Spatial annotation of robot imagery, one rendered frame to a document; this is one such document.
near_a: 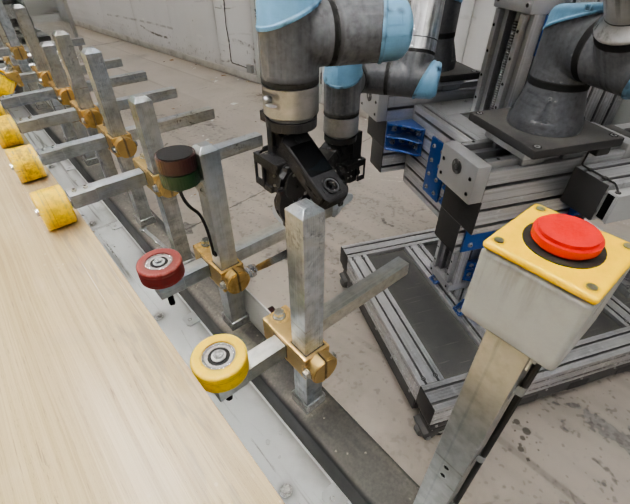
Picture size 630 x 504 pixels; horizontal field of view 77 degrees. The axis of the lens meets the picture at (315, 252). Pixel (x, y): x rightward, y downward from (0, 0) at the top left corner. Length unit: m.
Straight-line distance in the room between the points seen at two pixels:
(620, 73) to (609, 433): 1.30
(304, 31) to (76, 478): 0.56
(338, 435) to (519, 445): 1.01
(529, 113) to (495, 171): 0.14
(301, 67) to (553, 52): 0.57
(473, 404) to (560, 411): 1.41
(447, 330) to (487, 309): 1.29
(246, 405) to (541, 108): 0.85
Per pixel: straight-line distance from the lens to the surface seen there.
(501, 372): 0.36
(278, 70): 0.52
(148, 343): 0.65
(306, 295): 0.53
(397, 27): 0.56
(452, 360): 1.51
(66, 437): 0.61
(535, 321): 0.29
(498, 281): 0.29
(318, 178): 0.54
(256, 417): 0.86
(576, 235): 0.29
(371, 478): 0.73
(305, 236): 0.47
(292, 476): 0.81
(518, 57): 1.20
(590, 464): 1.75
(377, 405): 1.60
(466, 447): 0.46
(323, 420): 0.76
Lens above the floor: 1.38
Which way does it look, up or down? 39 degrees down
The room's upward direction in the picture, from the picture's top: straight up
